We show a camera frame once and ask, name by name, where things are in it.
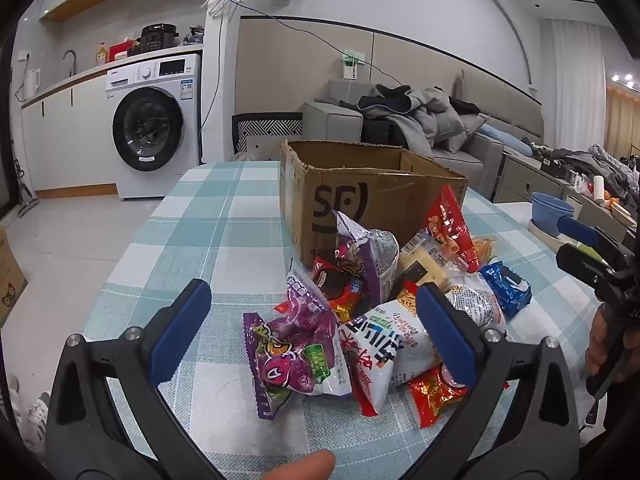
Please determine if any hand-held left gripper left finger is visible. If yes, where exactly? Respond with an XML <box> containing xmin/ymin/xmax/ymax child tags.
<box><xmin>44</xmin><ymin>279</ymin><xmax>226</xmax><ymax>480</ymax></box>

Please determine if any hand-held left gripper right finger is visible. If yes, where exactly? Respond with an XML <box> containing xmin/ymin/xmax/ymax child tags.
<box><xmin>416</xmin><ymin>282</ymin><xmax>582</xmax><ymax>480</ymax></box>

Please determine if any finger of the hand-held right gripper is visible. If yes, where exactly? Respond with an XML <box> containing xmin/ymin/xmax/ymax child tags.
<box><xmin>557</xmin><ymin>216</ymin><xmax>638</xmax><ymax>271</ymax></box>
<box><xmin>556</xmin><ymin>244</ymin><xmax>615</xmax><ymax>291</ymax></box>

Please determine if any white red snack packet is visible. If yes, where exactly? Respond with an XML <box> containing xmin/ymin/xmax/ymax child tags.
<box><xmin>444</xmin><ymin>282</ymin><xmax>507</xmax><ymax>337</ymax></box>

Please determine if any red orange snack packet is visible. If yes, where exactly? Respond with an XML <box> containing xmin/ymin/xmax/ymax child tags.
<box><xmin>409</xmin><ymin>365</ymin><xmax>469</xmax><ymax>429</ymax></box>

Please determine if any white black-lettered snack packet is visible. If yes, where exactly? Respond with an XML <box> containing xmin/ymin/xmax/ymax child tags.
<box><xmin>339</xmin><ymin>300</ymin><xmax>442</xmax><ymax>417</ymax></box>

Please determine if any pale cracker packet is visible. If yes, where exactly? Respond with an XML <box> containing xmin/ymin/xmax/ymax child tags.
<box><xmin>397</xmin><ymin>232</ymin><xmax>471</xmax><ymax>292</ymax></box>

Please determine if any blue snack packet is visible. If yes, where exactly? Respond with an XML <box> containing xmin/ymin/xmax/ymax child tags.
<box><xmin>479</xmin><ymin>261</ymin><xmax>532</xmax><ymax>318</ymax></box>

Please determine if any purple cartoon snack packet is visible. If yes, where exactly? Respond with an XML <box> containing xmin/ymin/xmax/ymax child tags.
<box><xmin>243</xmin><ymin>311</ymin><xmax>321</xmax><ymax>421</ymax></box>

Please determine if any orange cracker packet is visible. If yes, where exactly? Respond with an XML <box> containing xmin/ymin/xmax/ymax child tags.
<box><xmin>472</xmin><ymin>236</ymin><xmax>502</xmax><ymax>267</ymax></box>

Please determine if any tall red snack packet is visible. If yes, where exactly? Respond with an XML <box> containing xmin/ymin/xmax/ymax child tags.
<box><xmin>422</xmin><ymin>185</ymin><xmax>481</xmax><ymax>273</ymax></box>

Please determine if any silver purple snack packet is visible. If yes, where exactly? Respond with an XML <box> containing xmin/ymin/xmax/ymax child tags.
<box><xmin>335</xmin><ymin>210</ymin><xmax>401</xmax><ymax>311</ymax></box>

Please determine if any dark red snack packet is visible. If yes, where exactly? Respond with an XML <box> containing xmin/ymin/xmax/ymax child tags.
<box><xmin>312</xmin><ymin>255</ymin><xmax>362</xmax><ymax>311</ymax></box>

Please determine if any purple white snack packet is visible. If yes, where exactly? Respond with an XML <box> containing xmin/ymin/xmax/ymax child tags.
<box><xmin>286</xmin><ymin>267</ymin><xmax>352</xmax><ymax>398</ymax></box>

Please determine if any brown cardboard box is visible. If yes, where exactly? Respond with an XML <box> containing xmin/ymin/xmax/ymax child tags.
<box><xmin>279</xmin><ymin>140</ymin><xmax>469</xmax><ymax>267</ymax></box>

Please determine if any person's right hand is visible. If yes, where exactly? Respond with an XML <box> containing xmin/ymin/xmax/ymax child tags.
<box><xmin>585</xmin><ymin>305</ymin><xmax>640</xmax><ymax>383</ymax></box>

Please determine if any person's left hand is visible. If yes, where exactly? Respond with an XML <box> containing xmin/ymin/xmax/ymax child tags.
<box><xmin>260</xmin><ymin>450</ymin><xmax>337</xmax><ymax>480</ymax></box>

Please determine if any blue basin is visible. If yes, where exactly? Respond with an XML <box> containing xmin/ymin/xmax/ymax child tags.
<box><xmin>531</xmin><ymin>191</ymin><xmax>576</xmax><ymax>233</ymax></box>

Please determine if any pile of clothes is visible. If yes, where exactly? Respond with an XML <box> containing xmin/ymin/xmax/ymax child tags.
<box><xmin>540</xmin><ymin>144</ymin><xmax>640</xmax><ymax>196</ymax></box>

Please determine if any grey side cabinet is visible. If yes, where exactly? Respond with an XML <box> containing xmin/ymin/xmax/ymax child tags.
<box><xmin>492</xmin><ymin>152</ymin><xmax>576</xmax><ymax>206</ymax></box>

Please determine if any orange curtain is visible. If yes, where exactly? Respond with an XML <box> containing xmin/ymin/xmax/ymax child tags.
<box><xmin>605</xmin><ymin>85</ymin><xmax>640</xmax><ymax>153</ymax></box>

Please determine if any checkered teal tablecloth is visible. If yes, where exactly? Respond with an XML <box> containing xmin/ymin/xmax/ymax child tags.
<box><xmin>82</xmin><ymin>160</ymin><xmax>606</xmax><ymax>480</ymax></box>

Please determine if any white curtain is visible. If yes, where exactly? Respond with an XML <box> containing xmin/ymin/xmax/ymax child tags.
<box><xmin>542</xmin><ymin>15</ymin><xmax>608</xmax><ymax>153</ymax></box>

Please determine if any grey cushion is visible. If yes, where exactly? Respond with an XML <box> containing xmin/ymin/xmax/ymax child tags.
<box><xmin>440</xmin><ymin>112</ymin><xmax>488</xmax><ymax>153</ymax></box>

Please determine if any white sneaker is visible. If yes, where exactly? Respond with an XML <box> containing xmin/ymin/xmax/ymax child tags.
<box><xmin>22</xmin><ymin>392</ymin><xmax>51</xmax><ymax>453</ymax></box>
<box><xmin>5</xmin><ymin>374</ymin><xmax>23</xmax><ymax>428</ymax></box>

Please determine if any printed floor cardboard box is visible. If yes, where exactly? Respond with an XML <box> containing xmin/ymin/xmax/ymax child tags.
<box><xmin>0</xmin><ymin>225</ymin><xmax>28</xmax><ymax>328</ymax></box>

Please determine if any pile of jackets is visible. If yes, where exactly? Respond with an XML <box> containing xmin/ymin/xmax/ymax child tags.
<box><xmin>385</xmin><ymin>87</ymin><xmax>491</xmax><ymax>153</ymax></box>

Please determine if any floor mop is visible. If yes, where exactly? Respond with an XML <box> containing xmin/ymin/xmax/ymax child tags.
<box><xmin>12</xmin><ymin>160</ymin><xmax>40</xmax><ymax>217</ymax></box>

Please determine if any white washing machine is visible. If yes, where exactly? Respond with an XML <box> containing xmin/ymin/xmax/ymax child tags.
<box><xmin>105</xmin><ymin>53</ymin><xmax>203</xmax><ymax>200</ymax></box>

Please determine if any white carton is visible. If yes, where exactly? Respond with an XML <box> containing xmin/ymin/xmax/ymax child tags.
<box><xmin>247</xmin><ymin>134</ymin><xmax>305</xmax><ymax>162</ymax></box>

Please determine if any black clothing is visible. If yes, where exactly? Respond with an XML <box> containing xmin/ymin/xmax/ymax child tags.
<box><xmin>357</xmin><ymin>85</ymin><xmax>416</xmax><ymax>148</ymax></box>

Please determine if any white kitchen counter cabinet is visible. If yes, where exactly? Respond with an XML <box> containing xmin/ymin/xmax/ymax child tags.
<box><xmin>20</xmin><ymin>67</ymin><xmax>121</xmax><ymax>200</ymax></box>

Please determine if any grey sofa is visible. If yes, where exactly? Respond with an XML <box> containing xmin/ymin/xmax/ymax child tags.
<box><xmin>302</xmin><ymin>77</ymin><xmax>546</xmax><ymax>202</ymax></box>

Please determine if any red box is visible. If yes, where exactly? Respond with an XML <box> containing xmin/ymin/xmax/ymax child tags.
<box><xmin>108</xmin><ymin>40</ymin><xmax>138</xmax><ymax>62</ymax></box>

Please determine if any white electric kettle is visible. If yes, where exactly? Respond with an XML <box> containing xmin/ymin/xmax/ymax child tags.
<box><xmin>22</xmin><ymin>69</ymin><xmax>42</xmax><ymax>100</ymax></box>

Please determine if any black pressure cooker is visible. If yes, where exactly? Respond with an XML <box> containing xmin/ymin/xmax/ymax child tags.
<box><xmin>137</xmin><ymin>24</ymin><xmax>180</xmax><ymax>54</ymax></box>

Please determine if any thin wall cable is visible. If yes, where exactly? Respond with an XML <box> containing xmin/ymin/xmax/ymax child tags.
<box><xmin>240</xmin><ymin>0</ymin><xmax>401</xmax><ymax>87</ymax></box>

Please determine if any white wall cabinet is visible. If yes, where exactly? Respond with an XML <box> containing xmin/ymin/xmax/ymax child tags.
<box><xmin>39</xmin><ymin>0</ymin><xmax>126</xmax><ymax>23</ymax></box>

